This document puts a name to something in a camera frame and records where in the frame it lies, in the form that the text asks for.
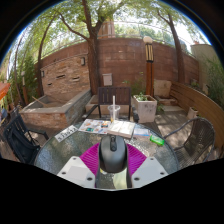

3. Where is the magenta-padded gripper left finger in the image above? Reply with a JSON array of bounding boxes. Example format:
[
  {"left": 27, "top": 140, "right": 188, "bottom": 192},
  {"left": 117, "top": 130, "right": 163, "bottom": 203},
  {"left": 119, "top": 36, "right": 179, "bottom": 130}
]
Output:
[{"left": 56, "top": 143, "right": 101, "bottom": 190}]

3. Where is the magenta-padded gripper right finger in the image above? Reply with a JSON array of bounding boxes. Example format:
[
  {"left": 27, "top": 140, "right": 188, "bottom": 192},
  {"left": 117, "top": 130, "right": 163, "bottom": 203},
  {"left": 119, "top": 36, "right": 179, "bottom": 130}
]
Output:
[{"left": 126, "top": 143, "right": 169, "bottom": 190}]

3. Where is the grey and black computer mouse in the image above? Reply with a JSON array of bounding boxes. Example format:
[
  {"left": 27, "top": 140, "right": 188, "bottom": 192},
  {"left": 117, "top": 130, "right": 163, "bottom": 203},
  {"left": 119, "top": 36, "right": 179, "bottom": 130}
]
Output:
[{"left": 98, "top": 134, "right": 129, "bottom": 174}]

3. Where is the small green packet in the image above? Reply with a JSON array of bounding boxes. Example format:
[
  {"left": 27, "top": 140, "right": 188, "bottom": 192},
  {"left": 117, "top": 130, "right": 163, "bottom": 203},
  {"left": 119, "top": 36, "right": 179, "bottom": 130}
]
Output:
[{"left": 149, "top": 134, "right": 166, "bottom": 147}]

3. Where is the black and white printed sign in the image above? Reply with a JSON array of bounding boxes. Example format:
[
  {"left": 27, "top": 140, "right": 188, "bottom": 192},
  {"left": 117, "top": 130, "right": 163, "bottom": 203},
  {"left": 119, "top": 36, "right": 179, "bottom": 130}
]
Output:
[{"left": 54, "top": 125, "right": 79, "bottom": 143}]

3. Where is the pale blue booklet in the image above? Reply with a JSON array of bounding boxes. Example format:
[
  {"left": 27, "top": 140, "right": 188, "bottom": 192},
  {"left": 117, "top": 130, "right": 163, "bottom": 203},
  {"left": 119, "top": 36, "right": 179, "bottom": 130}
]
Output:
[{"left": 133, "top": 127, "right": 152, "bottom": 138}]

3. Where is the open white book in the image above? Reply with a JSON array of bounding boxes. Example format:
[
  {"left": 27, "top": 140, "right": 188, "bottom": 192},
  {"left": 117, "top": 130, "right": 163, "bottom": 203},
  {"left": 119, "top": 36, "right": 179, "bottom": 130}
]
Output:
[{"left": 107, "top": 119, "right": 137, "bottom": 140}]

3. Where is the dark wicker chair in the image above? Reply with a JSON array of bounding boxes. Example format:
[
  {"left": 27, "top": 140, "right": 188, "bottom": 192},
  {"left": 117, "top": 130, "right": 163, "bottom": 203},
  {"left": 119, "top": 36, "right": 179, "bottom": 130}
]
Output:
[{"left": 163, "top": 116, "right": 216, "bottom": 163}]

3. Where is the white square planter with plant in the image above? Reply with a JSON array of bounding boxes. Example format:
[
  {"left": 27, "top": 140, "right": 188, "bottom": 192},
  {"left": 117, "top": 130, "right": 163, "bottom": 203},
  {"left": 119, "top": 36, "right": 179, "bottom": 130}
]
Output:
[{"left": 132, "top": 92, "right": 158, "bottom": 124}]

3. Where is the black backpack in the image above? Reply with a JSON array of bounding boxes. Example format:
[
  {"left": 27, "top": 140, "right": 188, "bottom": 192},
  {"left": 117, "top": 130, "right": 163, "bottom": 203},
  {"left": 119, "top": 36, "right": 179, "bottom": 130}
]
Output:
[{"left": 6, "top": 125, "right": 35, "bottom": 162}]

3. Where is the raised stone basin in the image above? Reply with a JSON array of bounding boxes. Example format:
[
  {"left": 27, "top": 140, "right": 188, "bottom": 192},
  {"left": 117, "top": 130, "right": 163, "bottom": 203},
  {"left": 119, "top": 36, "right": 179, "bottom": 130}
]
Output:
[{"left": 19, "top": 88, "right": 93, "bottom": 133}]

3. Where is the clear plastic cup with straw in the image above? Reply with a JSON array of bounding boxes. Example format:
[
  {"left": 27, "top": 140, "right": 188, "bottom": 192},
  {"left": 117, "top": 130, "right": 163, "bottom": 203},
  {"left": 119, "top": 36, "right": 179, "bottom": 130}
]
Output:
[{"left": 107, "top": 95, "right": 122, "bottom": 123}]

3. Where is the small white plant pot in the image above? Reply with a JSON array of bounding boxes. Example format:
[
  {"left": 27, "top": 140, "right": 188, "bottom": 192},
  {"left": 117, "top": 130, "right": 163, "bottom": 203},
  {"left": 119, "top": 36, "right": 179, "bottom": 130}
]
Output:
[{"left": 186, "top": 106, "right": 199, "bottom": 121}]

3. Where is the dark slatted armchair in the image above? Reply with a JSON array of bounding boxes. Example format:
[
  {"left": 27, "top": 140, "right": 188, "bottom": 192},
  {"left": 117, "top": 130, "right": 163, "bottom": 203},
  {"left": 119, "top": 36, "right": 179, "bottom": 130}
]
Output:
[{"left": 2, "top": 114, "right": 49, "bottom": 165}]

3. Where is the dark wooden slat-back chair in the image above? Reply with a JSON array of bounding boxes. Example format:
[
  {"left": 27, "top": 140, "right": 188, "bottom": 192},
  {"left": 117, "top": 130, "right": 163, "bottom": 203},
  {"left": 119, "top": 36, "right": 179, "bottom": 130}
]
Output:
[{"left": 82, "top": 86, "right": 133, "bottom": 122}]

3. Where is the beige stone block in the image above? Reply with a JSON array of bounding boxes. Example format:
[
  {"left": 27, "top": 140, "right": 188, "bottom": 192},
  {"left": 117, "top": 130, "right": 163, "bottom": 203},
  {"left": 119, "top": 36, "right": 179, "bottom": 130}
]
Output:
[{"left": 153, "top": 79, "right": 173, "bottom": 99}]

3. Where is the curved wooden bench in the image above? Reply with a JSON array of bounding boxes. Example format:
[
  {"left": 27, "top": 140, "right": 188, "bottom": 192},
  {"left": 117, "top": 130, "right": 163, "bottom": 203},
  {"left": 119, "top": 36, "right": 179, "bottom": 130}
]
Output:
[{"left": 169, "top": 80, "right": 224, "bottom": 149}]

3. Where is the thin curved tree trunk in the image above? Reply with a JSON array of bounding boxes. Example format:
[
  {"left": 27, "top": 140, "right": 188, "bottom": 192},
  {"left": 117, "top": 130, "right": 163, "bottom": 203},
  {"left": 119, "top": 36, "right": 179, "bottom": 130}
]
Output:
[{"left": 34, "top": 13, "right": 59, "bottom": 98}]

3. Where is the orange parasol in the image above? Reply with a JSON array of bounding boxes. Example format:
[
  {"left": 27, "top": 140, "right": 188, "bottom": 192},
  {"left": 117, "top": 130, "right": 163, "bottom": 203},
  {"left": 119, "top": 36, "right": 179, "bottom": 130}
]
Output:
[{"left": 0, "top": 82, "right": 12, "bottom": 101}]

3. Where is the thick forked tree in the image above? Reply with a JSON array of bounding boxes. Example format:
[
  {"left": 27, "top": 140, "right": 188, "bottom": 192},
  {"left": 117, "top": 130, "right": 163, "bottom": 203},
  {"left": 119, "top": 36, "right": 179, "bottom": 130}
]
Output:
[{"left": 59, "top": 0, "right": 114, "bottom": 96}]

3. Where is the slim dark tree trunk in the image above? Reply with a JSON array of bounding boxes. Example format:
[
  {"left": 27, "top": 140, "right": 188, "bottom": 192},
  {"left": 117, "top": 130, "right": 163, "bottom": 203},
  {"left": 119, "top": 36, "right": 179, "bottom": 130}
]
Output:
[{"left": 156, "top": 8, "right": 186, "bottom": 84}]

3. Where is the grey wall-mounted box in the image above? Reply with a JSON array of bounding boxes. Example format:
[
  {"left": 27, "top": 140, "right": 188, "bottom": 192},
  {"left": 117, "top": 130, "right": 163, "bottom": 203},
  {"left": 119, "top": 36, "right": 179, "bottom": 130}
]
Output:
[{"left": 101, "top": 73, "right": 114, "bottom": 87}]

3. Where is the wooden garden lamp post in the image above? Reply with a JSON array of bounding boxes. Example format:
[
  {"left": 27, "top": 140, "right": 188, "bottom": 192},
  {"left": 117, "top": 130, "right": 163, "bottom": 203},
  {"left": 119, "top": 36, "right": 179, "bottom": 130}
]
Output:
[{"left": 142, "top": 35, "right": 155, "bottom": 97}]

